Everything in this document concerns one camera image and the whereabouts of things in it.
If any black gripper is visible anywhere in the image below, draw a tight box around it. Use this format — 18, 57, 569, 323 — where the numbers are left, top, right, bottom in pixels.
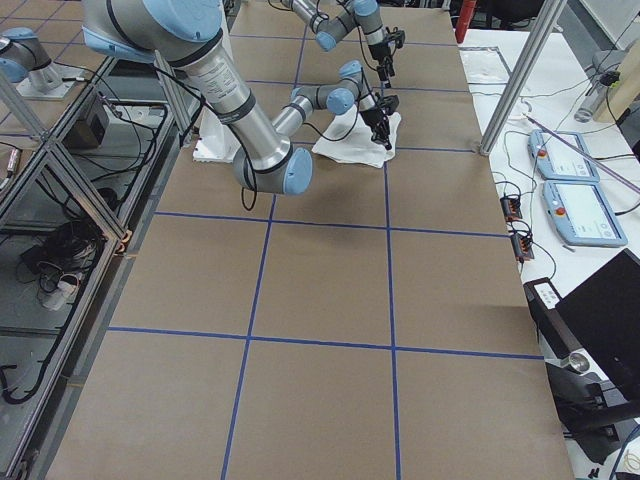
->
360, 95, 399, 151
367, 28, 406, 88

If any white printed t-shirt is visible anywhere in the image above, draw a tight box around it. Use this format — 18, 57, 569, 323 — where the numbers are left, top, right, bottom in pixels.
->
312, 107, 402, 168

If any third robot arm grey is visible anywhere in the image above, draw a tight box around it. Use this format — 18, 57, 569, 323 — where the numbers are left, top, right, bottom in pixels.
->
1, 27, 74, 100

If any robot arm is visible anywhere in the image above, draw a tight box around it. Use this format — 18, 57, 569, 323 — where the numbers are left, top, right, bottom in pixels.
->
269, 0, 406, 88
82, 0, 398, 195

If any red cylinder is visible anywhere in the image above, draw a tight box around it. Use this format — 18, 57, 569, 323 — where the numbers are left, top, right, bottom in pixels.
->
455, 0, 476, 44

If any clear plastic garment bag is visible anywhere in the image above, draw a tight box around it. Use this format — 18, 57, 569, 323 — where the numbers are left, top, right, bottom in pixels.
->
459, 46, 511, 96

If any black orange connector box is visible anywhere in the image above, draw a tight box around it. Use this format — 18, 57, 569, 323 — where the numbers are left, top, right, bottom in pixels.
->
500, 195, 523, 222

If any upper teach pendant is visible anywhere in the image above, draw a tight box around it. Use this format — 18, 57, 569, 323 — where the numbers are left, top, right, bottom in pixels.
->
528, 129, 600, 183

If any teach pendant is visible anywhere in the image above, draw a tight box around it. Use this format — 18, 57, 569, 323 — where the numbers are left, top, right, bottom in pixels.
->
542, 180, 628, 248
528, 129, 600, 183

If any purple rod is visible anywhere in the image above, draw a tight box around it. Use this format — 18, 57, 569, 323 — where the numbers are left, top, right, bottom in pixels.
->
524, 114, 640, 195

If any brown paper table cover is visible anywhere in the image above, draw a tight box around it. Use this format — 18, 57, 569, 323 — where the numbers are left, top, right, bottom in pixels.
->
47, 8, 573, 479

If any lower teach pendant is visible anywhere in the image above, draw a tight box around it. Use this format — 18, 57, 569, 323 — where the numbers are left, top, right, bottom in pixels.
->
542, 180, 628, 248

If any black laptop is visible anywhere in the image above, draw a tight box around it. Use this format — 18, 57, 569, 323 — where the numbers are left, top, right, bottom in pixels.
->
556, 249, 639, 400

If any black metal stand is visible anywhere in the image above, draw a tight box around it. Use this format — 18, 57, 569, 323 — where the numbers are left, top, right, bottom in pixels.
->
523, 278, 639, 464

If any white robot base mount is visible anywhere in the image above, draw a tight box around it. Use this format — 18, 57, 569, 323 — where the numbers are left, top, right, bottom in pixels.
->
193, 108, 240, 163

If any aluminium frame post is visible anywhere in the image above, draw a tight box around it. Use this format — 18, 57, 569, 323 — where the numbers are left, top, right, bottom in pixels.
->
478, 0, 567, 156

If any aluminium frame rack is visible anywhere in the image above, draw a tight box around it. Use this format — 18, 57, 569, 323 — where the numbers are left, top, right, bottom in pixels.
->
1, 59, 200, 479

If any black cable bundle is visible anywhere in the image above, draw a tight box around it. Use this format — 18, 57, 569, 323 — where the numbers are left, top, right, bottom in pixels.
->
14, 219, 111, 311

